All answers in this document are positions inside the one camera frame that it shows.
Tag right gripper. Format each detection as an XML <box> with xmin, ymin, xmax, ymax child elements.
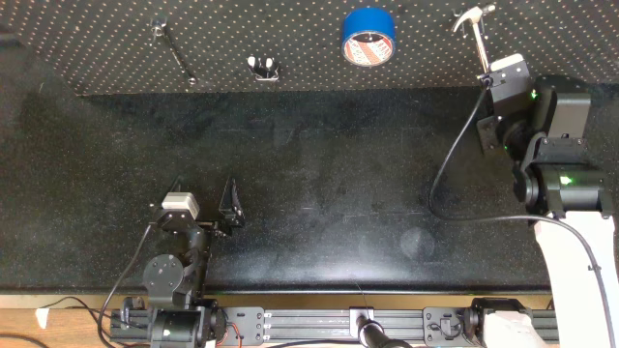
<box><xmin>479</xmin><ymin>61</ymin><xmax>533</xmax><ymax>120</ymax></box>

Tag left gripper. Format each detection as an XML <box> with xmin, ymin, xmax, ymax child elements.
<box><xmin>150</xmin><ymin>176</ymin><xmax>246</xmax><ymax>237</ymax></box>

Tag hammer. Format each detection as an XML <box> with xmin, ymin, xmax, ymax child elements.
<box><xmin>452</xmin><ymin>3</ymin><xmax>497</xmax><ymax>74</ymax></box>

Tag black and white pliers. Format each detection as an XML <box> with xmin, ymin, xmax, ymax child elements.
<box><xmin>246</xmin><ymin>55</ymin><xmax>280</xmax><ymax>81</ymax></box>

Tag wrench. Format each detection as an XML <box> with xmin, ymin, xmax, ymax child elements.
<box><xmin>150</xmin><ymin>17</ymin><xmax>198</xmax><ymax>87</ymax></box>

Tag roll of blue tape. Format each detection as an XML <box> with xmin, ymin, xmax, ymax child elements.
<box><xmin>340</xmin><ymin>7</ymin><xmax>397</xmax><ymax>68</ymax></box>

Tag black pegboard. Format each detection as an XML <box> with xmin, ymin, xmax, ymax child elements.
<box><xmin>0</xmin><ymin>0</ymin><xmax>619</xmax><ymax>96</ymax></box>

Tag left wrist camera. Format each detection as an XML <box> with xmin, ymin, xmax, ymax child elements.
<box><xmin>162</xmin><ymin>191</ymin><xmax>200</xmax><ymax>219</ymax></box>

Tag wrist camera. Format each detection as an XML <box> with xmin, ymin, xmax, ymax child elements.
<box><xmin>489</xmin><ymin>52</ymin><xmax>526</xmax><ymax>73</ymax></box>
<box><xmin>162</xmin><ymin>191</ymin><xmax>200</xmax><ymax>219</ymax></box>

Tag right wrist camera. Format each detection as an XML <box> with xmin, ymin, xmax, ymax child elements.
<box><xmin>489</xmin><ymin>52</ymin><xmax>526</xmax><ymax>73</ymax></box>

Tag thin black cable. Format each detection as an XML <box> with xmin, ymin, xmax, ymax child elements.
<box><xmin>31</xmin><ymin>295</ymin><xmax>103</xmax><ymax>334</ymax></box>

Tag mounting rail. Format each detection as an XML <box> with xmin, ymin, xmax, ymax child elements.
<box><xmin>109</xmin><ymin>295</ymin><xmax>560</xmax><ymax>348</ymax></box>

